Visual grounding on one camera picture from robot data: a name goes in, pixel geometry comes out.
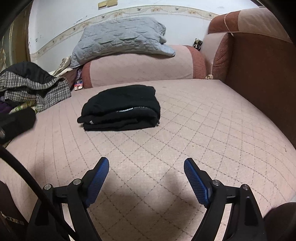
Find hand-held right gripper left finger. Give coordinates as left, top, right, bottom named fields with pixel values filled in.
left=28, top=157, right=110, bottom=241

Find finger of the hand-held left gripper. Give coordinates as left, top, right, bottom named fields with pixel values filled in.
left=0, top=108, right=37, bottom=145

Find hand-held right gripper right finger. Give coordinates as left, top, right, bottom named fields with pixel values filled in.
left=183, top=158, right=265, bottom=241

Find black pants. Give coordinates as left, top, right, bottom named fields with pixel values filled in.
left=77, top=85, right=161, bottom=132

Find green floral cloth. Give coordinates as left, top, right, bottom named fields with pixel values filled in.
left=9, top=101, right=38, bottom=114

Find purple cloth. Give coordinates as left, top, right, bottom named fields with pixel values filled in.
left=0, top=101, right=15, bottom=114

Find houndstooth coat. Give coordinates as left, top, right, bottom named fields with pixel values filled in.
left=0, top=71, right=72, bottom=113

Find black jacket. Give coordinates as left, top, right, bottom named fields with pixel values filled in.
left=1, top=61, right=62, bottom=94

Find pink quilted sofa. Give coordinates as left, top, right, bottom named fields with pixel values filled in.
left=0, top=8, right=296, bottom=241

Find beige cloth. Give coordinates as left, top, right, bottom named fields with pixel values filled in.
left=52, top=56, right=73, bottom=77

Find wooden door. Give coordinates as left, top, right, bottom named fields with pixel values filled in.
left=0, top=0, right=33, bottom=73

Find person's printed dark garment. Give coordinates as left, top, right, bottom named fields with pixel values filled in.
left=0, top=180, right=31, bottom=241

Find grey knitted pillow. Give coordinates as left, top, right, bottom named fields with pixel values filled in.
left=70, top=17, right=176, bottom=69

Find black cable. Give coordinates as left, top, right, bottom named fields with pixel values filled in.
left=0, top=147, right=75, bottom=241

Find beige rope tie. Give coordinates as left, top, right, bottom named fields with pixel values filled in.
left=223, top=13, right=235, bottom=37

